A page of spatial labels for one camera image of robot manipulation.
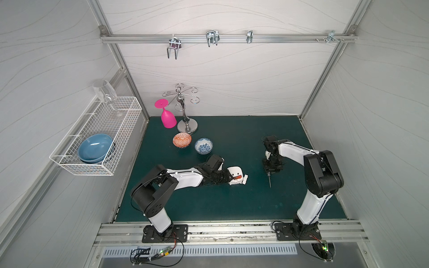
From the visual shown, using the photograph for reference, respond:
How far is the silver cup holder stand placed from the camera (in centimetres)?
93

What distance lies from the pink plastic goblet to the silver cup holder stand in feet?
0.18

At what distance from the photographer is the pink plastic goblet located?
0.90 meters
